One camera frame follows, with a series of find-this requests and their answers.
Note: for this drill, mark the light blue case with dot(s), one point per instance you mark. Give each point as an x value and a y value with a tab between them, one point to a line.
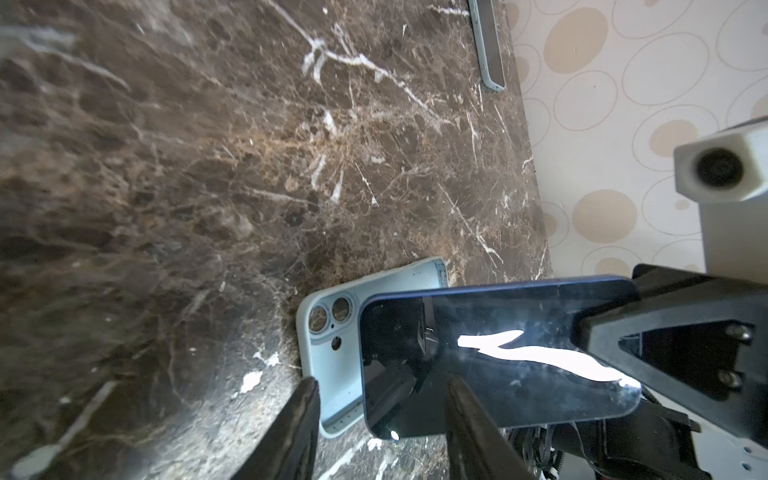
328	337
482	15

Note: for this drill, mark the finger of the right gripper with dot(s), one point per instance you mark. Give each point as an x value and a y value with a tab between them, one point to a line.
698	340

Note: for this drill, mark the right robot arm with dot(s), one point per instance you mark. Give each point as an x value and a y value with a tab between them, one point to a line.
655	441

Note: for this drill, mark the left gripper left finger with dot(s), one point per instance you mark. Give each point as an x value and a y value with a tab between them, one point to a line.
288	449

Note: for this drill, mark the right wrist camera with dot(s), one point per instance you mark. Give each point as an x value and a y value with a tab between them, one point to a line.
725	173

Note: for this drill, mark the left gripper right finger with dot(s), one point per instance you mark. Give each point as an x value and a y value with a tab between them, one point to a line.
476	448

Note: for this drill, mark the black phone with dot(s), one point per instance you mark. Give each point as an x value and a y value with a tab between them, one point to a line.
512	344

